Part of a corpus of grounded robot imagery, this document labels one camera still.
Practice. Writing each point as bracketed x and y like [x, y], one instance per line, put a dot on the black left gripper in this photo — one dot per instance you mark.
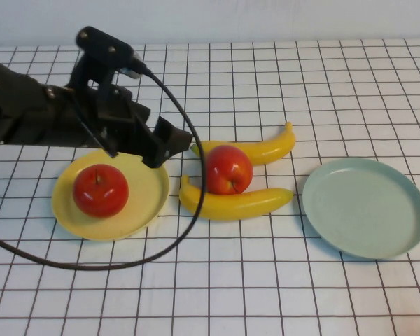
[115, 126]

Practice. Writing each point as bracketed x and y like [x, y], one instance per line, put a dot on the red apple with yellow patch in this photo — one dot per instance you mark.
[231, 171]

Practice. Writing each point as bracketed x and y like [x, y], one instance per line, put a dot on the yellow banana with long stem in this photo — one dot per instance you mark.
[266, 150]

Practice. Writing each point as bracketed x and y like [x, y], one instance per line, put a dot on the yellow banana with green tip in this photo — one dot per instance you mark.
[248, 204]

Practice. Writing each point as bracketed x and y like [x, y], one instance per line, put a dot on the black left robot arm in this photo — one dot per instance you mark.
[21, 105]

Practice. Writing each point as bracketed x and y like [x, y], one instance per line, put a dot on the yellow round plate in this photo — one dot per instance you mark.
[140, 196]

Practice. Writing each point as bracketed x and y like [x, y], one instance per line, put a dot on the light blue round plate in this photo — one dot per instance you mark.
[364, 210]

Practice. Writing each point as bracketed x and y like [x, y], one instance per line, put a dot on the white checked tablecloth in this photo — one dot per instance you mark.
[301, 87]

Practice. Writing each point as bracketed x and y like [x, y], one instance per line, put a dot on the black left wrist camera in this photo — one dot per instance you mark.
[105, 45]

